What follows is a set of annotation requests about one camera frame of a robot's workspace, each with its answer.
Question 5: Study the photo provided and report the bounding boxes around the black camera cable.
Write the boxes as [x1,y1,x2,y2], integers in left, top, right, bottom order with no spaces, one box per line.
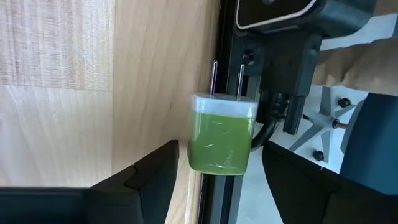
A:
[251,91,282,152]

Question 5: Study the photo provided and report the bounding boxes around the green wall charger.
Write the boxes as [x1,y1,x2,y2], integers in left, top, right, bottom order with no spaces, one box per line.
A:
[187,60,259,177]

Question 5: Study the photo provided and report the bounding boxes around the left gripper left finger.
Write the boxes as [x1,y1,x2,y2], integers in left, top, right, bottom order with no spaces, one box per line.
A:
[83,139,180,224]

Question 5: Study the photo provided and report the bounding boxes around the blue chair seat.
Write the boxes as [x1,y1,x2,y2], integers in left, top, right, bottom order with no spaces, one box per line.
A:
[340,92,398,196]

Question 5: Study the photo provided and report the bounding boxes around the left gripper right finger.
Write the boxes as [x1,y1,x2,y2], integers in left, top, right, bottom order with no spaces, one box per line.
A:
[262,141,398,224]

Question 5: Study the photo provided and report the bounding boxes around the black aluminium table frame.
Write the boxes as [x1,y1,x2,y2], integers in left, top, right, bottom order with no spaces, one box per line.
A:
[197,0,265,224]

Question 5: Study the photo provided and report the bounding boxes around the brown crumpled paper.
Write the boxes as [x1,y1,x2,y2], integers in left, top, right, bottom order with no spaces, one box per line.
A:
[312,37,398,98]

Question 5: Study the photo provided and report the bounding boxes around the grey star chair base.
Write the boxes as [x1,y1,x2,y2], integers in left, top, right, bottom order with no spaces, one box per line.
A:
[289,86,357,163]

